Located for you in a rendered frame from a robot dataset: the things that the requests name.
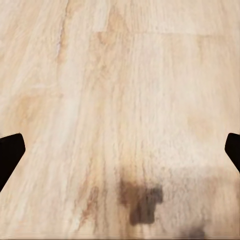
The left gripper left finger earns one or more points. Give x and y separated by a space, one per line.
12 148

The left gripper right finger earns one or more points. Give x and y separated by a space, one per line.
232 149

